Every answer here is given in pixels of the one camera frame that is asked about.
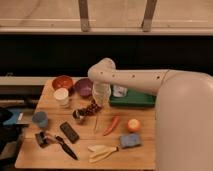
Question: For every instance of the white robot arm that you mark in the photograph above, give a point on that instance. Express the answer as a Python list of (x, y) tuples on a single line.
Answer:
[(183, 112)]

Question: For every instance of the green plastic tray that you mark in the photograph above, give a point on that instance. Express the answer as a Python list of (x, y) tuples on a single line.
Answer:
[(132, 99)]

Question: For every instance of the blue plastic cup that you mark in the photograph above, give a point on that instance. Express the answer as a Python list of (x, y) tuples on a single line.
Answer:
[(40, 119)]

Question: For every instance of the small metal cup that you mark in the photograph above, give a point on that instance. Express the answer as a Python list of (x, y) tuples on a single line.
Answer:
[(79, 116)]

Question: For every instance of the yellow tongs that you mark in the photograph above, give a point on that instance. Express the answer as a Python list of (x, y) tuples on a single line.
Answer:
[(100, 152)]

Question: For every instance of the purple bowl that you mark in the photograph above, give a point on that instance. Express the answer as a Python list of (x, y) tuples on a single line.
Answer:
[(84, 87)]

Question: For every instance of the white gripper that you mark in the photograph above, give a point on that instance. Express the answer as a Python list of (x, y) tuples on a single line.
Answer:
[(101, 93)]

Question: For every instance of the black binder clip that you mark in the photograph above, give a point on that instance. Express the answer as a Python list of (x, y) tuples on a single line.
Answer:
[(43, 140)]

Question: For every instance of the red yellow apple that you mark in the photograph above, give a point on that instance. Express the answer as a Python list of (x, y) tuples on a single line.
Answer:
[(133, 125)]

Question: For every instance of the orange carrot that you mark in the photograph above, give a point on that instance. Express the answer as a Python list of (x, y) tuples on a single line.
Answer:
[(112, 125)]

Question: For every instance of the black handled knife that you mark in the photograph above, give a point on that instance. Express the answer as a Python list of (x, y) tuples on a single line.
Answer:
[(65, 147)]

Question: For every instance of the black remote control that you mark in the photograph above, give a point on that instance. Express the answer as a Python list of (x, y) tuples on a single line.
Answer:
[(69, 132)]

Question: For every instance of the blue sponge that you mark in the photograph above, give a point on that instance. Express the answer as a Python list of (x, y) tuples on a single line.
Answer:
[(129, 140)]

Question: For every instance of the white plastic jar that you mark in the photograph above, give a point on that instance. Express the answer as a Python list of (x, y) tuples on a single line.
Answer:
[(61, 95)]

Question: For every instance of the bunch of red grapes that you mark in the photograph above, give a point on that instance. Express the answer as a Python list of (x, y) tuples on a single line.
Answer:
[(92, 108)]

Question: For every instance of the orange bowl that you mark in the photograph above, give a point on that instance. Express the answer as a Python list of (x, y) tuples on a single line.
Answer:
[(62, 81)]

